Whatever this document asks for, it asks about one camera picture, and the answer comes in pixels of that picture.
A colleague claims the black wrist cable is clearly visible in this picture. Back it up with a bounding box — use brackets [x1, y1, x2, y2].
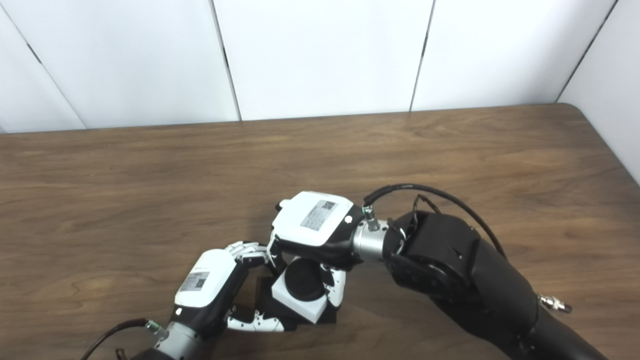
[362, 183, 507, 258]
[80, 318, 166, 360]

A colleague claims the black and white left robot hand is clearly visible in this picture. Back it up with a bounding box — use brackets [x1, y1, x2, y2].
[170, 241, 286, 337]

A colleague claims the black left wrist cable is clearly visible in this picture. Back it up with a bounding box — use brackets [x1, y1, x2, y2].
[80, 318, 166, 360]

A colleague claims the white square piece with hole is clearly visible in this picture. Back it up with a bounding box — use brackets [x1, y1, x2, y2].
[271, 256, 331, 324]

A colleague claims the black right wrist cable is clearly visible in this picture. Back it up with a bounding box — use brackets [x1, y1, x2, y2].
[362, 183, 507, 258]

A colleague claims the thin right arm wire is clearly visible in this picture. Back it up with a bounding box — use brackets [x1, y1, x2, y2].
[411, 194, 442, 217]

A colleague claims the black peg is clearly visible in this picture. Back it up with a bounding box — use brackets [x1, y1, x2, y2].
[235, 257, 341, 327]

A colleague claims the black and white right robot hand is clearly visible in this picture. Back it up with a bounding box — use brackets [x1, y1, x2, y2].
[270, 191, 365, 308]

